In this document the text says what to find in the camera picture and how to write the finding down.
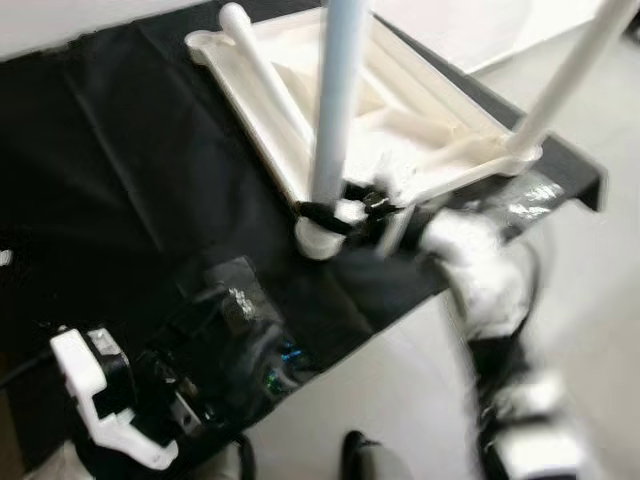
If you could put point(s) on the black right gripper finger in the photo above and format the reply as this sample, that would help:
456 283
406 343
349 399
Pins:
322 218

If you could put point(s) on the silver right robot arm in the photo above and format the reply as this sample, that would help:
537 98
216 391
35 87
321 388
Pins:
490 290

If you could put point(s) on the white plastic table top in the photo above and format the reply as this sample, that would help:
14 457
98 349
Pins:
420 120

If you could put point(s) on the clear tape patch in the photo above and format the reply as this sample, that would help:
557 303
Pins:
230 290
525 200

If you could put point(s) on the black floor mat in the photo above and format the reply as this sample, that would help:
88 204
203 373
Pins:
100 180

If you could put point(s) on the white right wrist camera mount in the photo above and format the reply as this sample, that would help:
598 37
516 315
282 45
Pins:
398 235

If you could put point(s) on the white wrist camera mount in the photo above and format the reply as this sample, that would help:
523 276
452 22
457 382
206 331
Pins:
398 235
85 385

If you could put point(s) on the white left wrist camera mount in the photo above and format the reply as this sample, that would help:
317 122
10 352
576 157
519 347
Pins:
85 385

